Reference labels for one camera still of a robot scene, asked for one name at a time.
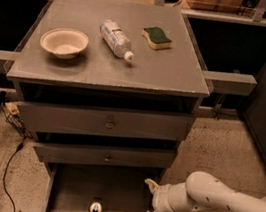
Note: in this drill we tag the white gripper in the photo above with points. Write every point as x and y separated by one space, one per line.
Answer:
159 197

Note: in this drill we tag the orange soda can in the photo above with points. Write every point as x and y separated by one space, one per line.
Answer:
95 207

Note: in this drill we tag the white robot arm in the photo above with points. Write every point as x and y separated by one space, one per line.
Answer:
201 192

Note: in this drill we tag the grey middle drawer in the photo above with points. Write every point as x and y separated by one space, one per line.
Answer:
116 156

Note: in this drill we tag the grey open bottom drawer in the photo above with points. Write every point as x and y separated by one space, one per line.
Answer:
119 189

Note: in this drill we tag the grey drawer cabinet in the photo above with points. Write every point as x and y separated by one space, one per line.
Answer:
159 81

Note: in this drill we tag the grey top drawer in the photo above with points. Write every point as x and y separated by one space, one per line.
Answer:
107 122

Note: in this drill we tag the green yellow sponge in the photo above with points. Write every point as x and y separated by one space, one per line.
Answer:
156 38

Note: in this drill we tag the clear plastic water bottle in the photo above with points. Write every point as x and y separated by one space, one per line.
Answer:
119 44

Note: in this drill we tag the white power strip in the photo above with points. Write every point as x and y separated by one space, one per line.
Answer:
12 107

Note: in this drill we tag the white paper bowl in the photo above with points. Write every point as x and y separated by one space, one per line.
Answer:
64 43

